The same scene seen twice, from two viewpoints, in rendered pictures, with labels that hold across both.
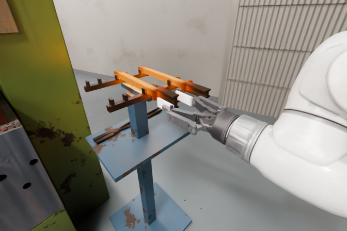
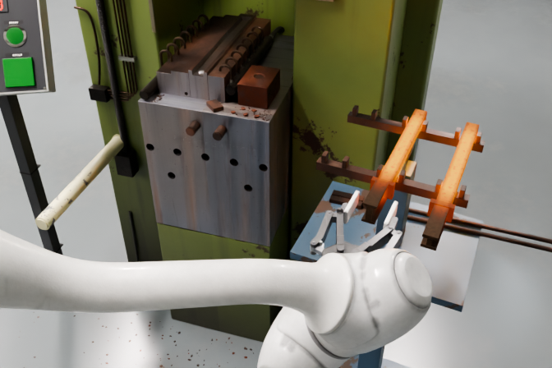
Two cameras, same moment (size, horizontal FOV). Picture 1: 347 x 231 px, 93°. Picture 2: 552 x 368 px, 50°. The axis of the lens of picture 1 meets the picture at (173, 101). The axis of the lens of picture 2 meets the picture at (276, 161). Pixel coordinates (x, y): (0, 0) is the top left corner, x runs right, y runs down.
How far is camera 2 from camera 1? 0.87 m
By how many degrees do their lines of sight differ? 57
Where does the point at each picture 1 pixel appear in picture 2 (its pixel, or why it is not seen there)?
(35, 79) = (329, 65)
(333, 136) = (298, 318)
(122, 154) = (330, 237)
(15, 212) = (228, 206)
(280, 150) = not seen: hidden behind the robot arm
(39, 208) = (247, 223)
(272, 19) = not seen: outside the picture
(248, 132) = not seen: hidden behind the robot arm
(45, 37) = (365, 11)
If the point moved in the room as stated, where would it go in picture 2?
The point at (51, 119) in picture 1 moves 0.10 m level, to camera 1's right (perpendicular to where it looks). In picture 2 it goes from (325, 127) to (342, 145)
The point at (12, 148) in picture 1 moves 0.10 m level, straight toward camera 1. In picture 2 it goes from (252, 140) to (241, 161)
